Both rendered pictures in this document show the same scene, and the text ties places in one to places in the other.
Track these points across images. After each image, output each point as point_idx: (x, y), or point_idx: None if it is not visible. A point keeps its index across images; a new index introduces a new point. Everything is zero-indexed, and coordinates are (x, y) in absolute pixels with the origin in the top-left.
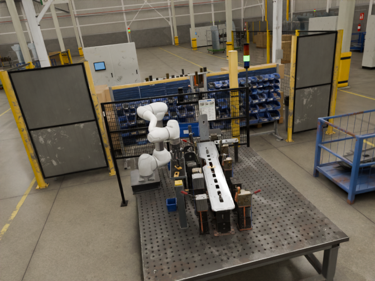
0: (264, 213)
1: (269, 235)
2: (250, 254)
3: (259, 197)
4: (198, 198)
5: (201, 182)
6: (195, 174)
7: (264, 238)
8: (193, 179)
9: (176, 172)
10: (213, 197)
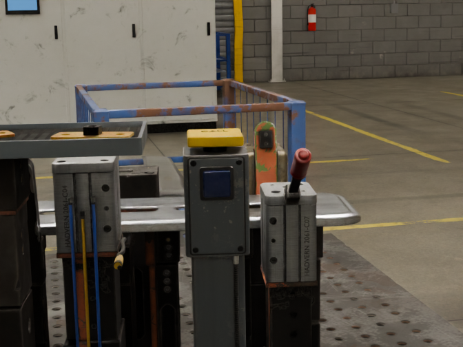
0: (180, 308)
1: (321, 309)
2: (441, 345)
3: (61, 306)
4: (308, 191)
5: (118, 191)
6: (69, 158)
7: (341, 317)
8: (114, 173)
9: (52, 135)
10: None
